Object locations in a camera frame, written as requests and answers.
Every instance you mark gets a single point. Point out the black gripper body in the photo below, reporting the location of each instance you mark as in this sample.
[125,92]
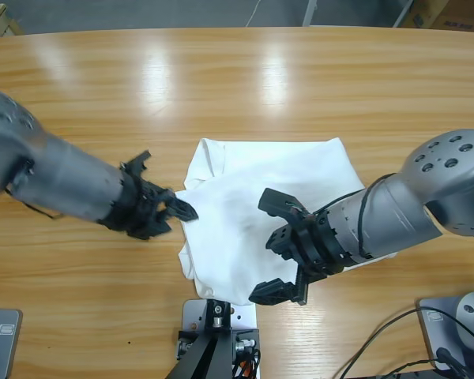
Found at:
[138,209]
[316,248]

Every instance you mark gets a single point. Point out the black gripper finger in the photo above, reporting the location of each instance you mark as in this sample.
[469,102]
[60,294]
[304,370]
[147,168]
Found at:
[272,294]
[181,209]
[282,241]
[162,225]

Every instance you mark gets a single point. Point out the white t-shirt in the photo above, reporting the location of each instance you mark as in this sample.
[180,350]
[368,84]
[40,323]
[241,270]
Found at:
[237,237]

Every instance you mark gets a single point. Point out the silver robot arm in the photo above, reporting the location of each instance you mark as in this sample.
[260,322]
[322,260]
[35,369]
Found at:
[55,169]
[399,213]

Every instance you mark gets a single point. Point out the wooden pallet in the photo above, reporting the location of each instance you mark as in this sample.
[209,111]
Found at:
[0,21]

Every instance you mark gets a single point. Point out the cardboard box with blue print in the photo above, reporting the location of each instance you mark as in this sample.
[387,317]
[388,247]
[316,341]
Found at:
[422,13]

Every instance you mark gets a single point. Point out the cardboard box with black print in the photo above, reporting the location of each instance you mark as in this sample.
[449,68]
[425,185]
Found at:
[462,17]

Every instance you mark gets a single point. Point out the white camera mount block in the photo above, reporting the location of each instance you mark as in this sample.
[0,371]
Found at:
[245,320]

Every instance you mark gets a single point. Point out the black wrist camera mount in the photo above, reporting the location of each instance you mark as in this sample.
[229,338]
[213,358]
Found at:
[278,201]
[136,163]

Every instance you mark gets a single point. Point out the dark camera post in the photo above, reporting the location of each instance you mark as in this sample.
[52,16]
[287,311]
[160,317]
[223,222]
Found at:
[209,355]

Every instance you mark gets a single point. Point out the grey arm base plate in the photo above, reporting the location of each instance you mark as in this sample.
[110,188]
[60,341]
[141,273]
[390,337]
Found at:
[8,355]
[430,335]

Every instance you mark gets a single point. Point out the white metal frame leg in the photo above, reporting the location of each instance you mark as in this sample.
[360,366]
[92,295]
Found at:
[403,13]
[310,12]

